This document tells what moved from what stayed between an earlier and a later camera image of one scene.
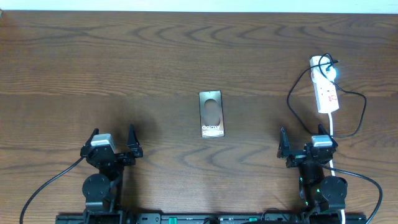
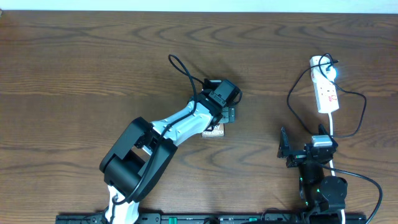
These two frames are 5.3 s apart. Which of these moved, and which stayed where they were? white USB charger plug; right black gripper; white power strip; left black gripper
Moved: left black gripper
Stayed: white USB charger plug; right black gripper; white power strip
